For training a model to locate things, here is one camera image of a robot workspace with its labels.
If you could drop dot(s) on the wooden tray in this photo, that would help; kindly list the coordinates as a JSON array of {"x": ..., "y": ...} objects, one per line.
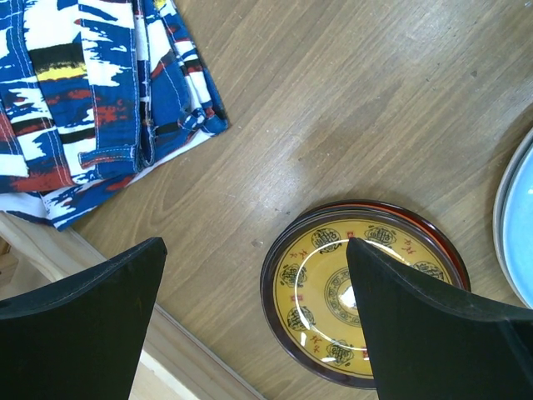
[{"x": 173, "y": 363}]

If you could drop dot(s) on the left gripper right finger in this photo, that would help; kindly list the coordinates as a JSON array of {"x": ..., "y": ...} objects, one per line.
[{"x": 429, "y": 340}]

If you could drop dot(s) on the yellow patterned lacquer plate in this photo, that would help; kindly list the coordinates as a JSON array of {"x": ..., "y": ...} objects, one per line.
[{"x": 306, "y": 290}]

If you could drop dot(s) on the blue patterned cloth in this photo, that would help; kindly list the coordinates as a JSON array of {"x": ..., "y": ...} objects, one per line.
[{"x": 94, "y": 96}]

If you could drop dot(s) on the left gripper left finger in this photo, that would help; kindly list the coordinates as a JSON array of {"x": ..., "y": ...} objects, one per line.
[{"x": 81, "y": 337}]

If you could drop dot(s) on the blue and cream plate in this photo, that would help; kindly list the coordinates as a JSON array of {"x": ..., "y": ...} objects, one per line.
[{"x": 512, "y": 222}]

